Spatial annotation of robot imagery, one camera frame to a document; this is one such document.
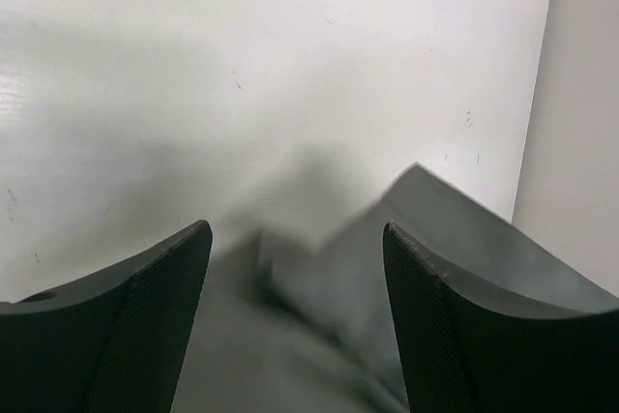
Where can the grey pleated skirt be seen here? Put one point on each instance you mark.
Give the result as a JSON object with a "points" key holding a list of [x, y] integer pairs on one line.
{"points": [[283, 328]]}

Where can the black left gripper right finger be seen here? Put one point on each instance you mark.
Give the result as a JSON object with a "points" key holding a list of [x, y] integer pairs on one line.
{"points": [[468, 345]]}

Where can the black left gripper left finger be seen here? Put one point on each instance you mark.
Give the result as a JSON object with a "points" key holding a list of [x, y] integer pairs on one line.
{"points": [[112, 341]]}

